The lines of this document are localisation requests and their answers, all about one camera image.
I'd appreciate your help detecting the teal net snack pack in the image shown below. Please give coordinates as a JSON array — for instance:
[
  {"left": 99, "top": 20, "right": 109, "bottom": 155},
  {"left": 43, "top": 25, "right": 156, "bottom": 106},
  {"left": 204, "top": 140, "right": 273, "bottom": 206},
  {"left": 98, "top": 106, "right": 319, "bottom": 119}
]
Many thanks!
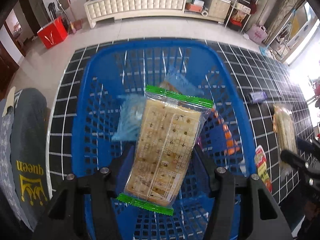
[{"left": 111, "top": 94, "right": 146, "bottom": 141}]

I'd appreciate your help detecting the white metal shelf rack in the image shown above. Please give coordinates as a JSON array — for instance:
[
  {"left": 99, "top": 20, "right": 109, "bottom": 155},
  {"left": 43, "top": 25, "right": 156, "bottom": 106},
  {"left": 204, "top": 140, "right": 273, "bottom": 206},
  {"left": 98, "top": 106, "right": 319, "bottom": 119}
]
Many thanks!
[{"left": 224, "top": 0, "right": 259, "bottom": 33}]

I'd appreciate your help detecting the grey queen shirt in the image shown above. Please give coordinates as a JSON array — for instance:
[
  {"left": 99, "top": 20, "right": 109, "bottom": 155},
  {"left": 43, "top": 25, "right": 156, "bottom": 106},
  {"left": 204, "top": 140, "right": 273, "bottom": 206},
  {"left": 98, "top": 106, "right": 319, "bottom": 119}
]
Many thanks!
[{"left": 1, "top": 88, "right": 49, "bottom": 230}]

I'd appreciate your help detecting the cream TV cabinet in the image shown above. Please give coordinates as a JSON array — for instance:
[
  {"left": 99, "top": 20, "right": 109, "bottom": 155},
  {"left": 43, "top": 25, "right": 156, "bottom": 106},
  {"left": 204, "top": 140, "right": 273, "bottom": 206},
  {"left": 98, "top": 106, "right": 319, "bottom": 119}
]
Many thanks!
[{"left": 84, "top": 0, "right": 231, "bottom": 28}]

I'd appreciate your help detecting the pink tote bag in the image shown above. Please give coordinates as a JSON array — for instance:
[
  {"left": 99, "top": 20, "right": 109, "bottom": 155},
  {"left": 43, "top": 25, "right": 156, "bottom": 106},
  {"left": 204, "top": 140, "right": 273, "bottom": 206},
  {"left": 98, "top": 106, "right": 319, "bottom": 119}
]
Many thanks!
[{"left": 246, "top": 24, "right": 268, "bottom": 44}]

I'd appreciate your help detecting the green-sealed cracker pack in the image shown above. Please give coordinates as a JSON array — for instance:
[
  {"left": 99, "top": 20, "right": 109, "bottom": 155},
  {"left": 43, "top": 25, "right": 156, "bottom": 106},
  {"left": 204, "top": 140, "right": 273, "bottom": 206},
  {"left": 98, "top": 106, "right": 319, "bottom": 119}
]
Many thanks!
[{"left": 117, "top": 85, "right": 213, "bottom": 216}]

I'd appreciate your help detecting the red yellow snack pouch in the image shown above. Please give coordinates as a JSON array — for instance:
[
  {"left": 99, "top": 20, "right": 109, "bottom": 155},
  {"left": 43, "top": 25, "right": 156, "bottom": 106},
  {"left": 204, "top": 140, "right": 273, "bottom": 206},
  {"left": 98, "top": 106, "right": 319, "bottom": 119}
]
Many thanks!
[{"left": 254, "top": 145, "right": 272, "bottom": 192}]

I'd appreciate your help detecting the black white grid tablecloth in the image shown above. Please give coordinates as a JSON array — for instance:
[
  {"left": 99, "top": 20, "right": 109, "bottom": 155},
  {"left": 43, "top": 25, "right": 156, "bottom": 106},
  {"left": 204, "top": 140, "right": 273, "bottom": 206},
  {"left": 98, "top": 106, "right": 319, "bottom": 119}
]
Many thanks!
[{"left": 46, "top": 40, "right": 315, "bottom": 202}]

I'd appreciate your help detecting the orange snack bar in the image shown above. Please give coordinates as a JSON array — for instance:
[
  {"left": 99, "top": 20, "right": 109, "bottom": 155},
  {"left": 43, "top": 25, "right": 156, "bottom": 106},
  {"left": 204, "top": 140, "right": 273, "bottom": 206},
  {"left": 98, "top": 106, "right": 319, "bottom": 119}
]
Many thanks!
[{"left": 212, "top": 107, "right": 240, "bottom": 155}]

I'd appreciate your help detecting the purple blue tissue pack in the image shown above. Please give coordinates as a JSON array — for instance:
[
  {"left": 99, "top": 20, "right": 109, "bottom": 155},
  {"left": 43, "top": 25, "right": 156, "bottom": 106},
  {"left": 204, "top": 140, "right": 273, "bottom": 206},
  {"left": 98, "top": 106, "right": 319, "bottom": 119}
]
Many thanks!
[{"left": 245, "top": 91, "right": 267, "bottom": 104}]

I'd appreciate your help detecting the beige curtain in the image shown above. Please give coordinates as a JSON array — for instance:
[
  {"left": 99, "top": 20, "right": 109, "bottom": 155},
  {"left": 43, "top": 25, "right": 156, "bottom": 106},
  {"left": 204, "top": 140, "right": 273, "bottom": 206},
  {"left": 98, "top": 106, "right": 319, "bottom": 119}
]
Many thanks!
[{"left": 264, "top": 0, "right": 305, "bottom": 44}]

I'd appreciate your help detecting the red paper bag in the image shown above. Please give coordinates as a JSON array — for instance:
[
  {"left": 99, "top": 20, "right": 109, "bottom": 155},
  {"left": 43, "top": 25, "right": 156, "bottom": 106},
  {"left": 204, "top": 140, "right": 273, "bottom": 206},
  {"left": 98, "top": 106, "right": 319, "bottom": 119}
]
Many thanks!
[{"left": 37, "top": 16, "right": 68, "bottom": 49}]

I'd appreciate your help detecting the clear cracker pack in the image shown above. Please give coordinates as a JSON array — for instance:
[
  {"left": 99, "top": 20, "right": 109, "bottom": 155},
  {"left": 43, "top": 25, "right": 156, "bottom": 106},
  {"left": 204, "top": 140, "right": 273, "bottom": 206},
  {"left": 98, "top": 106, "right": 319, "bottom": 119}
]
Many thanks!
[{"left": 273, "top": 103, "right": 297, "bottom": 181}]

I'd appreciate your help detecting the blue bear cookie bag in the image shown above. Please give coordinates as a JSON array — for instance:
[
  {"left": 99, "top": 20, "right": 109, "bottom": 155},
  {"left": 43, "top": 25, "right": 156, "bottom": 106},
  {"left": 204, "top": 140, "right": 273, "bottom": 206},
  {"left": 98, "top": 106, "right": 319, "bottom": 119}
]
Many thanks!
[{"left": 159, "top": 68, "right": 204, "bottom": 97}]

